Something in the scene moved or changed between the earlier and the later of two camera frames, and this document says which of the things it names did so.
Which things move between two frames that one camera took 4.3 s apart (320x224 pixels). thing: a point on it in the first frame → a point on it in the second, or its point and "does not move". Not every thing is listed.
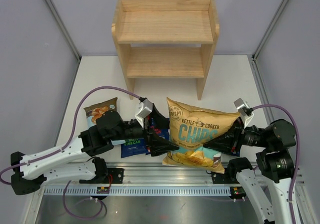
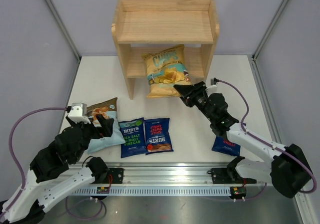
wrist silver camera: x=241 y=105 → x=212 y=82
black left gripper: x=157 y=145 → x=106 y=124
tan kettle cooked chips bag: x=190 y=128 → x=166 y=68
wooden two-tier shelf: x=166 y=38 does not move
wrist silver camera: x=146 y=107 → x=78 y=113
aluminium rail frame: x=161 y=174 does not move
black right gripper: x=239 y=134 → x=195 y=91
